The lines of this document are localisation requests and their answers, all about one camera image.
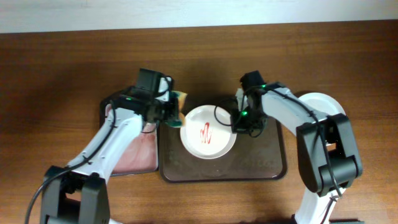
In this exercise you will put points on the small black tray red liquid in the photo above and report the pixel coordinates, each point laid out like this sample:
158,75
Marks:
141,155

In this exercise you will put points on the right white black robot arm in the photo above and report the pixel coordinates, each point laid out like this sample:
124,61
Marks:
328,155

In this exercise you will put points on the green yellow sponge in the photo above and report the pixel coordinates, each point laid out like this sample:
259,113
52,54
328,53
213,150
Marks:
179,109

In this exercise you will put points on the pale green plate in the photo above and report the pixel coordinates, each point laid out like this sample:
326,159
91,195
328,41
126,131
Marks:
323,103

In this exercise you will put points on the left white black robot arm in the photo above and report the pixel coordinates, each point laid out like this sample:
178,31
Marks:
77,193

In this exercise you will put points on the large brown serving tray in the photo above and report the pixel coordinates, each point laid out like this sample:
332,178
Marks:
261,158

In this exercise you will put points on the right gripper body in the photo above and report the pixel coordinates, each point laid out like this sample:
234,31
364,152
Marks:
247,121

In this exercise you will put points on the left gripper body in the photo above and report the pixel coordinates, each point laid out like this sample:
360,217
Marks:
161,109

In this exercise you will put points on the pink white plate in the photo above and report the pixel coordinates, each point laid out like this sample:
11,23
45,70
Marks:
206,133

